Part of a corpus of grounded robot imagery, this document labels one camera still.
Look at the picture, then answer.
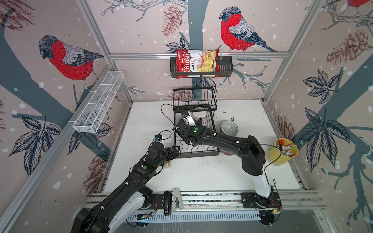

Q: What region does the white wire wall shelf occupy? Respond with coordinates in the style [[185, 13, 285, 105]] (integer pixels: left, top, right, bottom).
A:
[[73, 71, 124, 133]]

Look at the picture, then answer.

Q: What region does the blue patterned bowl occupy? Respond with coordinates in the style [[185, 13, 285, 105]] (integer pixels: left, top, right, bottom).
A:
[[201, 117, 209, 128]]

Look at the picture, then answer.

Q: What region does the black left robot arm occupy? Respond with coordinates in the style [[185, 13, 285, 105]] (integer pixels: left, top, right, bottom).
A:
[[71, 142, 180, 233]]

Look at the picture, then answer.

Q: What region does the white brown patterned bowl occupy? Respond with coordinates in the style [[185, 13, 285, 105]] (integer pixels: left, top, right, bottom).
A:
[[220, 149, 234, 155]]

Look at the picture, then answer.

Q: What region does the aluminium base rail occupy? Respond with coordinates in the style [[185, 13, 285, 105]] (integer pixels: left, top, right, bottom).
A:
[[83, 190, 324, 225]]

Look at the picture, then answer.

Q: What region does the white ceramic bowl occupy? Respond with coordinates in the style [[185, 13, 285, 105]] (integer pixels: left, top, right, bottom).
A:
[[191, 107, 207, 120]]

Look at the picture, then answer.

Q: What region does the black wall wire basket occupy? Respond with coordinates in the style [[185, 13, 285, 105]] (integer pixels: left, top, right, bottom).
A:
[[170, 56, 233, 78]]

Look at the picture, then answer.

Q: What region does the small glass spice jar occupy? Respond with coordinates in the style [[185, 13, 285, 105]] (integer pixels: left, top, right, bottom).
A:
[[163, 161, 172, 168]]

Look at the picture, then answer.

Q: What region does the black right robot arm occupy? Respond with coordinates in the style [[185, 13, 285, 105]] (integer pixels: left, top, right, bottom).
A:
[[173, 113, 282, 209]]

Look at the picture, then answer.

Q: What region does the black two-tier dish rack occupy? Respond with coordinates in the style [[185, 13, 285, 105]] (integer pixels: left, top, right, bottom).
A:
[[172, 87, 220, 158]]

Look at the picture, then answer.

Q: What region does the red cassava chips bag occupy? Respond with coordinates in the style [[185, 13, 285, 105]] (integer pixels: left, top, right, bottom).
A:
[[176, 49, 220, 73]]

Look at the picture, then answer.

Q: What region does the yellow cup with markers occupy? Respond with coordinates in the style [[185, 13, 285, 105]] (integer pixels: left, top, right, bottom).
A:
[[266, 138, 298, 165]]

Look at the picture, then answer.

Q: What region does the grey green patterned bowl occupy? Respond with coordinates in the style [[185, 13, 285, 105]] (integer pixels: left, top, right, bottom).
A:
[[220, 120, 239, 137]]

